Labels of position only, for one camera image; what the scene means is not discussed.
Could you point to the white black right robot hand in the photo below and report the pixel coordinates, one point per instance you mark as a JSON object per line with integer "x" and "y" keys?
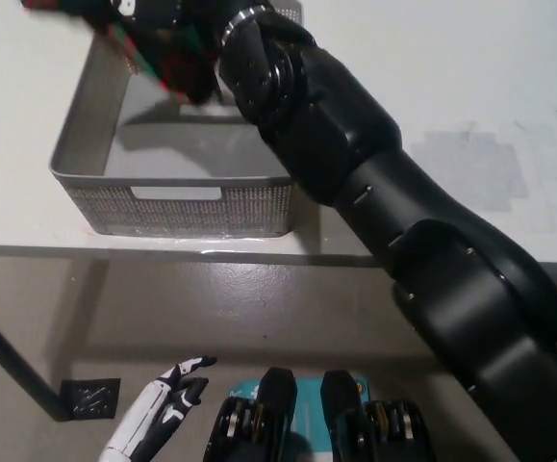
{"x": 162, "y": 12}

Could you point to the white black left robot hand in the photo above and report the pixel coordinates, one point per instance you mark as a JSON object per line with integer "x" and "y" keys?
{"x": 150, "y": 414}

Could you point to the red green coffee bean bag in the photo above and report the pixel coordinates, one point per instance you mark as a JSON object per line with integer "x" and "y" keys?
{"x": 162, "y": 58}

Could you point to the black floor tape patch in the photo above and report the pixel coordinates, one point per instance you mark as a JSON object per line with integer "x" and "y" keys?
{"x": 93, "y": 398}

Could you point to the black teal robot body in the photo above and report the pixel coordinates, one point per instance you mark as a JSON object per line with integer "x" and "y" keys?
{"x": 278, "y": 423}

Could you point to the dark metal table leg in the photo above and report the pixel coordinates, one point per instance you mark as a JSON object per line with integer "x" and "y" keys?
{"x": 18, "y": 366}

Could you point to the grey perforated plastic basket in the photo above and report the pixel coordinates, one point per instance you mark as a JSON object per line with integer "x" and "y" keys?
{"x": 186, "y": 202}

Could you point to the clear tape patch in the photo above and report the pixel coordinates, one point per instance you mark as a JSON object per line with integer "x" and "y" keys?
{"x": 480, "y": 168}

